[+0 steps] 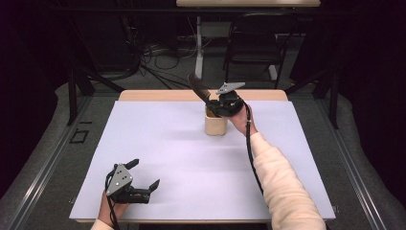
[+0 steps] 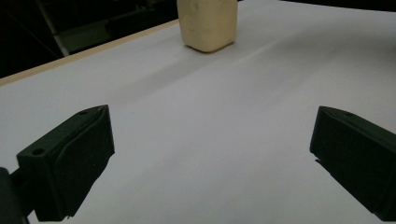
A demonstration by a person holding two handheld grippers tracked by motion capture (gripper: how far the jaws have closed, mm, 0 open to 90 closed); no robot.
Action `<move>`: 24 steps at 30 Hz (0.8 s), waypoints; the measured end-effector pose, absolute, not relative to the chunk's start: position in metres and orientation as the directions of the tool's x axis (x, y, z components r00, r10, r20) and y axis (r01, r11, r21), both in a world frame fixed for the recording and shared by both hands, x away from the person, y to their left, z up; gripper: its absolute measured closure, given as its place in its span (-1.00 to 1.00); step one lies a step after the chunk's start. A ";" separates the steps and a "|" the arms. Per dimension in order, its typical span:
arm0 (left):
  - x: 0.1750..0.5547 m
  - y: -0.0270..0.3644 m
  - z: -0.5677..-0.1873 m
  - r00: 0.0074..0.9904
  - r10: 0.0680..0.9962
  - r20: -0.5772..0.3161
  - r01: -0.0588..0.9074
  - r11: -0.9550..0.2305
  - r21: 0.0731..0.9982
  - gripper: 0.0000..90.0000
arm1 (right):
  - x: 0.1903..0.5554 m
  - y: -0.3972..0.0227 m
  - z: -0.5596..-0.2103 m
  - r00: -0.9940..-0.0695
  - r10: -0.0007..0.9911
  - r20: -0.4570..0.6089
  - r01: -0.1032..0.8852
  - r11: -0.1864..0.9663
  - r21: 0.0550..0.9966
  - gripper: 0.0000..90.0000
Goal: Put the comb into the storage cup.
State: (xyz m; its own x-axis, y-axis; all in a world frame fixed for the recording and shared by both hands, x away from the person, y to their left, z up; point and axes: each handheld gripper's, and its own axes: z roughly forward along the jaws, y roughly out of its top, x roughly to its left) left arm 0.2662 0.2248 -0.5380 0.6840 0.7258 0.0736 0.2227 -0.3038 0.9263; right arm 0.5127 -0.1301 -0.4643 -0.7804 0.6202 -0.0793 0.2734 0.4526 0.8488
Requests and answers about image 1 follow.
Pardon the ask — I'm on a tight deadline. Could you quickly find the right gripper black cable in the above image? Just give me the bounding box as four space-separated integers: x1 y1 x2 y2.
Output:
241 100 266 196

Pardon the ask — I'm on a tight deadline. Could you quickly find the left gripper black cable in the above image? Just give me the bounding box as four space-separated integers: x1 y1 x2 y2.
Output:
104 171 122 230

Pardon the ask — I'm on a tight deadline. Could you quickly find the black kitchen knife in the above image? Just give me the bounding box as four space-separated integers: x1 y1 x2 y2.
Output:
187 72 215 107

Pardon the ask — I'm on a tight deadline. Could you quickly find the person's right hand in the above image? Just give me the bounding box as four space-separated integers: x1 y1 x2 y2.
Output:
228 103 259 137

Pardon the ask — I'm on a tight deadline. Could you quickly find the black metal stand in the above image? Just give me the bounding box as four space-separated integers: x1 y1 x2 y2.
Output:
282 61 340 130
66 60 126 127

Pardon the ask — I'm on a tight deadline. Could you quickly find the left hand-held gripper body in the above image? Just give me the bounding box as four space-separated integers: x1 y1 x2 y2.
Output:
104 162 151 205

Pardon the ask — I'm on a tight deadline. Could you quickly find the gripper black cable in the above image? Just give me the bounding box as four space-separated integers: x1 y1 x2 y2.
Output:
241 100 266 196
104 171 122 230

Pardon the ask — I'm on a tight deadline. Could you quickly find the beige knife holder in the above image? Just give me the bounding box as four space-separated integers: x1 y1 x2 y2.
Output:
204 106 229 137

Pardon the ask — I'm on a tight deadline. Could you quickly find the bundle of floor cables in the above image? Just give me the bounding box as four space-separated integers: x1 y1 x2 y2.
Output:
121 17 200 91

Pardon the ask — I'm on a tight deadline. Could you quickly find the white desk leg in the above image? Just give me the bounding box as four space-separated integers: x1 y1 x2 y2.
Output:
193 15 205 81

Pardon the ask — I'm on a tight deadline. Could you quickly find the black folding chair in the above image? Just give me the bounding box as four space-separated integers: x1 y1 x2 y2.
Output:
222 12 300 90

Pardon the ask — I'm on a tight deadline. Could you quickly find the white table sheet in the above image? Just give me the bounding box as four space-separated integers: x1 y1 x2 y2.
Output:
69 100 337 221

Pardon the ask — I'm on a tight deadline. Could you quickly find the person's left hand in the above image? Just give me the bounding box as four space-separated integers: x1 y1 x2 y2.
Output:
97 190 130 228

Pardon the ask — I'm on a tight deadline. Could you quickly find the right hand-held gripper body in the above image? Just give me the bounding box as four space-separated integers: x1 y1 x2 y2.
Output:
215 81 247 118

